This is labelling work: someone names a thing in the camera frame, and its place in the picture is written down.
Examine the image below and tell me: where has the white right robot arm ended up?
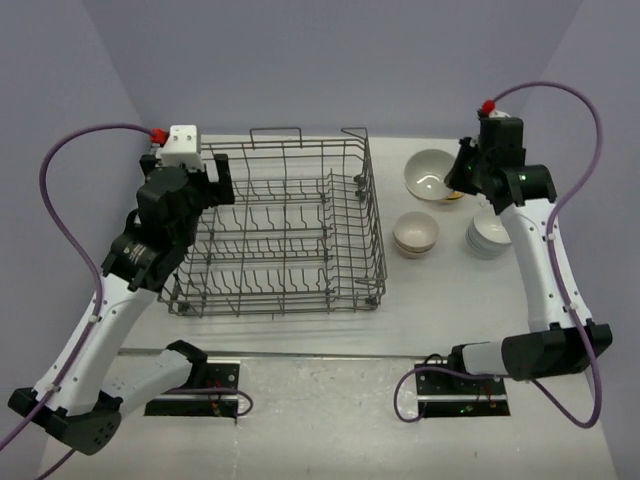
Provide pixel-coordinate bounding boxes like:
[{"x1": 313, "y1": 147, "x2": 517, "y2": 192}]
[{"x1": 445, "y1": 117, "x2": 613, "y2": 393}]

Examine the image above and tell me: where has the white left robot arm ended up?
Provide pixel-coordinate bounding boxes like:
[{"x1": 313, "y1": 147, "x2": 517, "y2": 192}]
[{"x1": 8, "y1": 153, "x2": 235, "y2": 455}]

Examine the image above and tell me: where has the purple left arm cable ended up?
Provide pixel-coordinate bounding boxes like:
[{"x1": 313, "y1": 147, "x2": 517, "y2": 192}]
[{"x1": 0, "y1": 122, "x2": 254, "y2": 480}]

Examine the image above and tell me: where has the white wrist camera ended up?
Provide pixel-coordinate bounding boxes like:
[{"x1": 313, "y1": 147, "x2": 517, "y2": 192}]
[
  {"x1": 156, "y1": 125, "x2": 205, "y2": 171},
  {"x1": 477, "y1": 99, "x2": 511, "y2": 119}
]

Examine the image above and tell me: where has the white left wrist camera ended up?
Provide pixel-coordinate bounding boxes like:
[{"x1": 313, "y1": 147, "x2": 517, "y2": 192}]
[{"x1": 156, "y1": 125, "x2": 205, "y2": 171}]

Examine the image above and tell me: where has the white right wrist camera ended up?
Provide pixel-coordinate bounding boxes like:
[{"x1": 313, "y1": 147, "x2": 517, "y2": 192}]
[{"x1": 477, "y1": 99, "x2": 511, "y2": 119}]

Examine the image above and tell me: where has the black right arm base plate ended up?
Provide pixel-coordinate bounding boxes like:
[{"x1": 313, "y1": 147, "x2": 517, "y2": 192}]
[{"x1": 414, "y1": 372, "x2": 511, "y2": 419}]

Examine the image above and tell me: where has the beige bowl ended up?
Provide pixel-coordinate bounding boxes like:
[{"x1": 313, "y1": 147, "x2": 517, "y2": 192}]
[
  {"x1": 394, "y1": 239, "x2": 435, "y2": 259},
  {"x1": 393, "y1": 211, "x2": 440, "y2": 248},
  {"x1": 404, "y1": 149, "x2": 454, "y2": 201}
]

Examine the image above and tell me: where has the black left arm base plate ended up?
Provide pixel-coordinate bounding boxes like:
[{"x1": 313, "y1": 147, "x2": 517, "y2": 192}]
[{"x1": 144, "y1": 361, "x2": 241, "y2": 419}]

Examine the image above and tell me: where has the grey wire dish rack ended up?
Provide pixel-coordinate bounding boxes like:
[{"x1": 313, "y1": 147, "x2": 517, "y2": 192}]
[{"x1": 159, "y1": 128, "x2": 387, "y2": 317}]

